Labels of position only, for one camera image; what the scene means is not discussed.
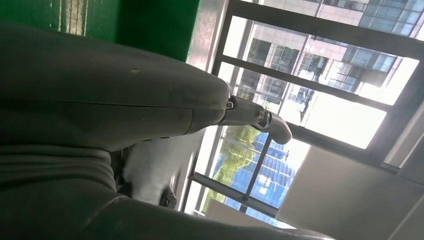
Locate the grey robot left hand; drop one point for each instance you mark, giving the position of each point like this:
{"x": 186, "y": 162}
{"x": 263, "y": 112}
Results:
{"x": 99, "y": 89}

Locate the dark green table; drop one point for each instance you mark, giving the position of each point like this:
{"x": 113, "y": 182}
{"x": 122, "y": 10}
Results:
{"x": 30, "y": 13}

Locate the green tree outside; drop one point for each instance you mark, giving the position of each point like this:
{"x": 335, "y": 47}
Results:
{"x": 233, "y": 159}

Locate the beige office building outside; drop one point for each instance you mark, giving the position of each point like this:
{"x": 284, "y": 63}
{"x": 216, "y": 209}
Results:
{"x": 281, "y": 54}

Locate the blue glass building outside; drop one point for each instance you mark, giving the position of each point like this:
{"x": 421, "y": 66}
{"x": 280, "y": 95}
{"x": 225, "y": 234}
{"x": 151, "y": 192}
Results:
{"x": 275, "y": 179}

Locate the dark window frame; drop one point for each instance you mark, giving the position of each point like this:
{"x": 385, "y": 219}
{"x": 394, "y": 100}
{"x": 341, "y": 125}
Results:
{"x": 331, "y": 31}

